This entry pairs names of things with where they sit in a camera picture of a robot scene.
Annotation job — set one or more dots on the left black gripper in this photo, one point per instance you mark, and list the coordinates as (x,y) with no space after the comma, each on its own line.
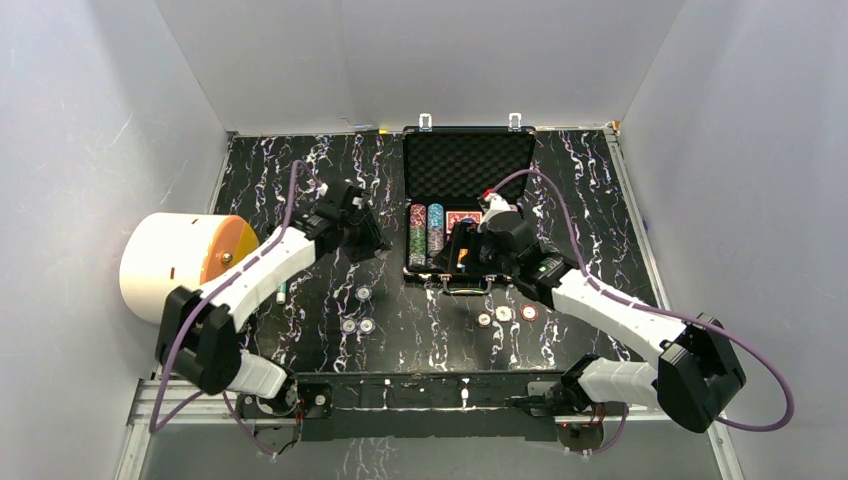
(370,232)

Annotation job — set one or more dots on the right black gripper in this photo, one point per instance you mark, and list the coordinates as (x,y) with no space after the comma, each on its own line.
(464,235)

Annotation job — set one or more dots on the blue ten chip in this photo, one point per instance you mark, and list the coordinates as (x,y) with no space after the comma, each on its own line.
(363,293)
(349,326)
(366,325)

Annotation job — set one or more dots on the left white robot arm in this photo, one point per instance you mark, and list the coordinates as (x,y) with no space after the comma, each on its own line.
(198,334)

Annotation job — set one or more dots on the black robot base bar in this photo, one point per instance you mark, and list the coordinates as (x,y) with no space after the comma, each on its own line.
(339,406)

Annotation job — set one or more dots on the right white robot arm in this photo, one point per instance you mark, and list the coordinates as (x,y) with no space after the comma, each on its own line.
(686,368)

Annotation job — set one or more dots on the black poker set case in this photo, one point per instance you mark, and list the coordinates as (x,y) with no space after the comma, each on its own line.
(453,166)

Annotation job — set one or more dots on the red playing card deck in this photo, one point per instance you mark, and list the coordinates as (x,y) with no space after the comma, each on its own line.
(455,217)

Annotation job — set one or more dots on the light blue orange chip row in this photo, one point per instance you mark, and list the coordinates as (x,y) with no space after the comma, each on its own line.
(435,229)

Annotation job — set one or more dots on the red green chip row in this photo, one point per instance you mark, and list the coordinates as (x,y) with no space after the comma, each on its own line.
(417,245)

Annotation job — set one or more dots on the orange hundred chip left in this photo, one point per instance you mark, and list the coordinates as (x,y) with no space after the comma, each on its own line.
(484,320)

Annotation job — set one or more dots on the orange hundred chip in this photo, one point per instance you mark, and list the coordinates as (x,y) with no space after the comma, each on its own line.
(484,320)
(504,313)

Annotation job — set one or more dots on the orange hundred chip middle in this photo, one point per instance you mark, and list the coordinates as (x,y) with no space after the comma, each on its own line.
(504,313)

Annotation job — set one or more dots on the white green tube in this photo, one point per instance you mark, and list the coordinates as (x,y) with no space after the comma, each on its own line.
(281,294)

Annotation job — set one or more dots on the red white poker chip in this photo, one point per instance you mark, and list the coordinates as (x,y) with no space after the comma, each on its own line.
(529,312)

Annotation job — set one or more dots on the white orange cylinder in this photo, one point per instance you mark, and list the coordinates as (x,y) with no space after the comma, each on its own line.
(167,250)

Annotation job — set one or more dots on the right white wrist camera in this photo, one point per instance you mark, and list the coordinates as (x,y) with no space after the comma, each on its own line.
(493,204)

